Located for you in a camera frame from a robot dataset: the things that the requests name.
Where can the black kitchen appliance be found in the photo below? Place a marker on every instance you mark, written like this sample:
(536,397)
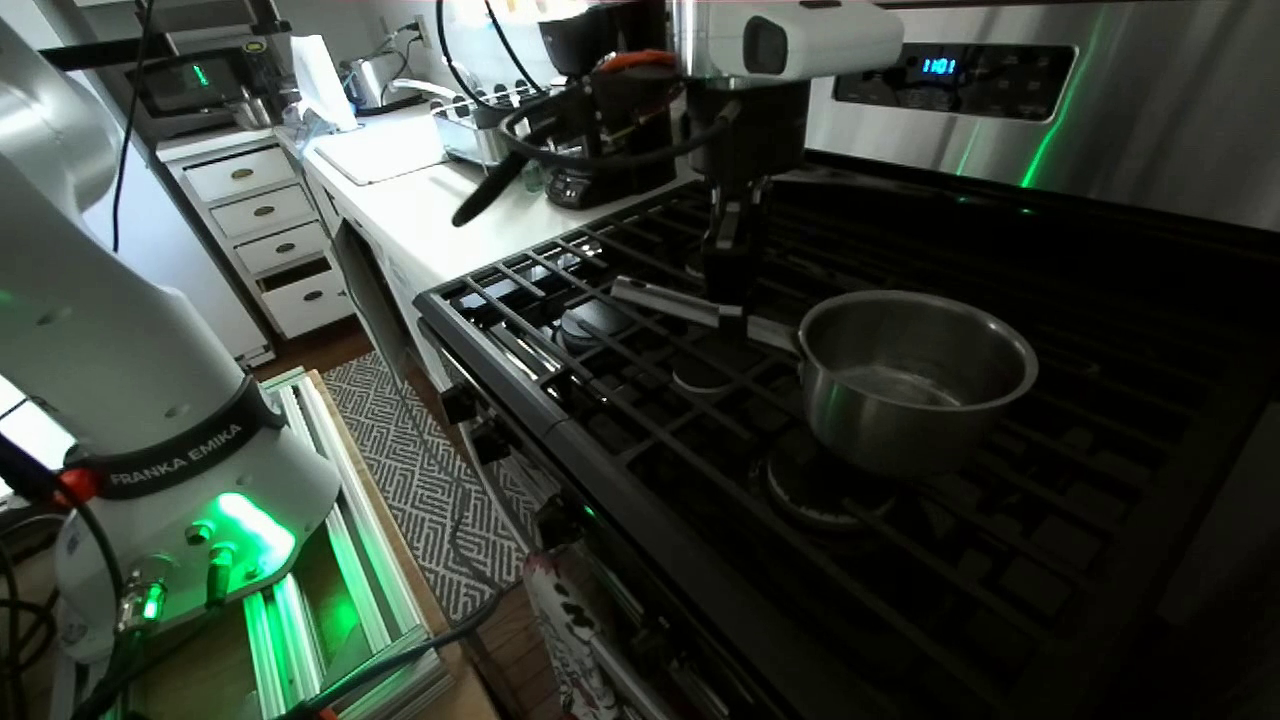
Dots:
(577,32)

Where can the black gas stove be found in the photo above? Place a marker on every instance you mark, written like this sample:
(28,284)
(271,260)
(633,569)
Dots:
(1105,554)

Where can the white drawer cabinet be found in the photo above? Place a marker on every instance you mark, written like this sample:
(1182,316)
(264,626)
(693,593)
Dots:
(264,222)

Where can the patterned floor mat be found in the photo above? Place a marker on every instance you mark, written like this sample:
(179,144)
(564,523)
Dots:
(448,523)

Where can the stainless stove control panel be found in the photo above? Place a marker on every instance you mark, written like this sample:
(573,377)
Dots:
(1138,103)

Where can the small steel saucepan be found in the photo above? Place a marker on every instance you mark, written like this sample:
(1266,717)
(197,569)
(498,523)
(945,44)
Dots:
(893,383)

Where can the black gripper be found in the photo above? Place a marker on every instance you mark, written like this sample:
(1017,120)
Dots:
(751,132)

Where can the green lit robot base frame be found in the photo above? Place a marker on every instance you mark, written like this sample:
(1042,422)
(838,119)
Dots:
(258,593)

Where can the orange black cable connector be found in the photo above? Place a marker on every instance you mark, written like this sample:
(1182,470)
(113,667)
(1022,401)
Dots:
(613,119)

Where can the white cutting board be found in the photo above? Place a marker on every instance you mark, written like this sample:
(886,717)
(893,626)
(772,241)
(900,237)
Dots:
(383,155)

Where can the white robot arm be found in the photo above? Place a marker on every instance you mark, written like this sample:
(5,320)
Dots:
(117,360)

